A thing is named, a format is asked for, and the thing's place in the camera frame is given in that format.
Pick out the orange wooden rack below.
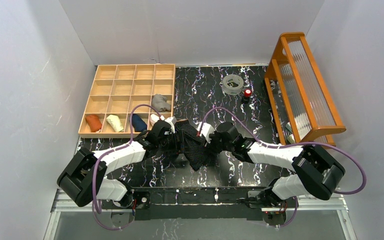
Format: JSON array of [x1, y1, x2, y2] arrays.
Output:
[[264, 32, 346, 146]]

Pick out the black striped underwear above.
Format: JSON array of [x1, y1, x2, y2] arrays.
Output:
[[174, 119, 217, 171]]

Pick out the rolled orange underwear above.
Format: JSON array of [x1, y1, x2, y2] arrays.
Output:
[[85, 114, 103, 133]]

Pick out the rolled white underwear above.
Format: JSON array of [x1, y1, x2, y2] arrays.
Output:
[[149, 114, 160, 126]]

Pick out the rolled cream underwear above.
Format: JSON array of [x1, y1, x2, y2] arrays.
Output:
[[106, 114, 124, 133]]

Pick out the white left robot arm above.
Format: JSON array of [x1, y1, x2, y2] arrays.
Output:
[[57, 117, 177, 207]]

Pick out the clear tape roll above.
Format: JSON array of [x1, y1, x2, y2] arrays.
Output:
[[222, 74, 244, 96]]

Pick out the wooden compartment tray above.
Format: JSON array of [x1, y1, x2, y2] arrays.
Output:
[[78, 64, 176, 139]]

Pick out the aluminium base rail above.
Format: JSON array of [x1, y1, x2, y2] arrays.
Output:
[[44, 187, 357, 240]]

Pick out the grey beige underwear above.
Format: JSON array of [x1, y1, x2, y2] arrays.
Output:
[[151, 94, 172, 112]]

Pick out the red small cap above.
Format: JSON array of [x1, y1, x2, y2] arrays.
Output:
[[243, 89, 253, 99]]

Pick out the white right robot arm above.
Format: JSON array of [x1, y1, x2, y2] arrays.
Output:
[[198, 122, 346, 207]]

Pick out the rolled blue underwear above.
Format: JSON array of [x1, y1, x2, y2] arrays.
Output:
[[130, 113, 148, 133]]

